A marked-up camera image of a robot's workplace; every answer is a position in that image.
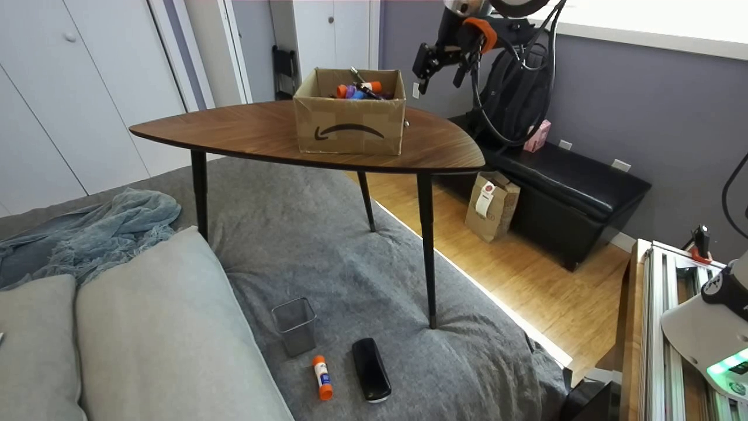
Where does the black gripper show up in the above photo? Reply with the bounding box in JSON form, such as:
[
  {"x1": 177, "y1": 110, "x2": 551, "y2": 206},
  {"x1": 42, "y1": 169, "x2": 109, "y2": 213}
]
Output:
[{"x1": 411, "y1": 35, "x2": 468, "y2": 98}]

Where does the cardboard box with smile logo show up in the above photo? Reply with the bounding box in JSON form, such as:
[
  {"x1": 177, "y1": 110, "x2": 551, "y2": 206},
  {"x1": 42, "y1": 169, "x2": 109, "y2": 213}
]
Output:
[{"x1": 289, "y1": 65, "x2": 411, "y2": 158}]

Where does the pink box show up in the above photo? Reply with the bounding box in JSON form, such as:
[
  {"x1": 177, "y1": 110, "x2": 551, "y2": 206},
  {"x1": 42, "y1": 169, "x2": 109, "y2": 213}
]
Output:
[{"x1": 520, "y1": 117, "x2": 554, "y2": 154}]

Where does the black backpack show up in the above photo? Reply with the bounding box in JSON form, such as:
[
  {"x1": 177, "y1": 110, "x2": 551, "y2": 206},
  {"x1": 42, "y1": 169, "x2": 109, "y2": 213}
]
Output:
[{"x1": 473, "y1": 34, "x2": 556, "y2": 154}]

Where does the white cabinet with knobs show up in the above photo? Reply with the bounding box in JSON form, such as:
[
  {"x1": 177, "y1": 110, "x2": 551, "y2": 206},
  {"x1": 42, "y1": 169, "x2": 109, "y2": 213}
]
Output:
[{"x1": 289, "y1": 0, "x2": 382, "y2": 82}]

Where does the black rack by door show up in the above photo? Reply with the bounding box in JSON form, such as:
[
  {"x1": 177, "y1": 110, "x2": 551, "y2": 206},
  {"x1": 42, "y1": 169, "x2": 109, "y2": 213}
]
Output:
[{"x1": 271, "y1": 45, "x2": 304, "y2": 103}]

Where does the brown paper bag with tag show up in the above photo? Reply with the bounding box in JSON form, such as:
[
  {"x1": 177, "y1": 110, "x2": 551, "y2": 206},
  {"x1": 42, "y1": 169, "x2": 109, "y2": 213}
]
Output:
[{"x1": 462, "y1": 169, "x2": 522, "y2": 245}]

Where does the wooden table with black legs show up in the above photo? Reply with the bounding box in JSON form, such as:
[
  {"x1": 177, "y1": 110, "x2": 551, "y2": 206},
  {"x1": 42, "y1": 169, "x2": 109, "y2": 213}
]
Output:
[{"x1": 125, "y1": 98, "x2": 487, "y2": 333}]

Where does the black ottoman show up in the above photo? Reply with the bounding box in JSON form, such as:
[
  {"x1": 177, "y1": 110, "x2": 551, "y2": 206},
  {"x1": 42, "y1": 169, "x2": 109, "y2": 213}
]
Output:
[{"x1": 448, "y1": 107, "x2": 653, "y2": 275}]

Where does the bright window with sill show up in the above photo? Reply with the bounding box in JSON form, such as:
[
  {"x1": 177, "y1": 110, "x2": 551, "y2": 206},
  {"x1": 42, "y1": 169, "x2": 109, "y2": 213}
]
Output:
[{"x1": 554, "y1": 0, "x2": 748, "y2": 64}]

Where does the grey mesh pen cup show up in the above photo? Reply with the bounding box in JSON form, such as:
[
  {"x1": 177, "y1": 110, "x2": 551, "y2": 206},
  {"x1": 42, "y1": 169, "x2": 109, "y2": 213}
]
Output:
[{"x1": 268, "y1": 295, "x2": 319, "y2": 361}]

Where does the black phone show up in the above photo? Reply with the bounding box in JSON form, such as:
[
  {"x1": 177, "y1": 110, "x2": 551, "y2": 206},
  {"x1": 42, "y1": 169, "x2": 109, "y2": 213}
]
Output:
[{"x1": 348, "y1": 334, "x2": 394, "y2": 406}]

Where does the orange and white glue stick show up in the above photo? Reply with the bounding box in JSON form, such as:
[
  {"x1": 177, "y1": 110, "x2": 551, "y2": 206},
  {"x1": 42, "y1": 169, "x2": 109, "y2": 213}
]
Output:
[{"x1": 307, "y1": 354, "x2": 337, "y2": 406}]

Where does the red and black clamp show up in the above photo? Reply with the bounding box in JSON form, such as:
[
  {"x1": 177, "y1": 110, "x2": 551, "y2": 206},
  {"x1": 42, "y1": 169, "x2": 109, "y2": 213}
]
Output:
[{"x1": 681, "y1": 223, "x2": 715, "y2": 267}]

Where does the white closet door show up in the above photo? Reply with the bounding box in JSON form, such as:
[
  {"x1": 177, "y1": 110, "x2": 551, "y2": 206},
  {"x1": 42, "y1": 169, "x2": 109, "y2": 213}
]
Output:
[{"x1": 0, "y1": 0, "x2": 193, "y2": 215}]

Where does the black stand base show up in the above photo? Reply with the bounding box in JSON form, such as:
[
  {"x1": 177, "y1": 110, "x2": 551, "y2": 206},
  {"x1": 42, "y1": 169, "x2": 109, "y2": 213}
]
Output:
[{"x1": 559, "y1": 373, "x2": 626, "y2": 421}]

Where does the large grey sofa cushion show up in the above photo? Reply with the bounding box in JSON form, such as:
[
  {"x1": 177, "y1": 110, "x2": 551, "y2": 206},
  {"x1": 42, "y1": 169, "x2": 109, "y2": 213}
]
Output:
[{"x1": 73, "y1": 224, "x2": 297, "y2": 421}]

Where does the blue grey blanket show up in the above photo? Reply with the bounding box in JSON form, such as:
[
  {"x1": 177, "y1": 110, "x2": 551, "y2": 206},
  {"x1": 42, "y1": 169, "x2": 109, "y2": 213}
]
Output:
[{"x1": 0, "y1": 188, "x2": 185, "y2": 293}]

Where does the grey plate with black knob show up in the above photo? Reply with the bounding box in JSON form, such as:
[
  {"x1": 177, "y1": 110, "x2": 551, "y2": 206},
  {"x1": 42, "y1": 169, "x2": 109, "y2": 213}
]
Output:
[{"x1": 658, "y1": 252, "x2": 748, "y2": 402}]

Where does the small grey sofa cushion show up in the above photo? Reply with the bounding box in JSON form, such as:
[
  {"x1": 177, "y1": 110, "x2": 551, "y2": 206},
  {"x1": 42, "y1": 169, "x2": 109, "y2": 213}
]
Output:
[{"x1": 0, "y1": 271, "x2": 88, "y2": 421}]

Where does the black hanging cable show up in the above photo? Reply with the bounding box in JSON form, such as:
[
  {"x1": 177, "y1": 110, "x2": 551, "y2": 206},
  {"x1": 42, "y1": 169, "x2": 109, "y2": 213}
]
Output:
[{"x1": 718, "y1": 150, "x2": 748, "y2": 245}]

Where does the aluminium profile frame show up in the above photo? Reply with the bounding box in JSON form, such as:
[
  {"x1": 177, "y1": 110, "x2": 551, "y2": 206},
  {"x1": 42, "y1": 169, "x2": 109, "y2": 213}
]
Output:
[{"x1": 618, "y1": 236, "x2": 748, "y2": 421}]

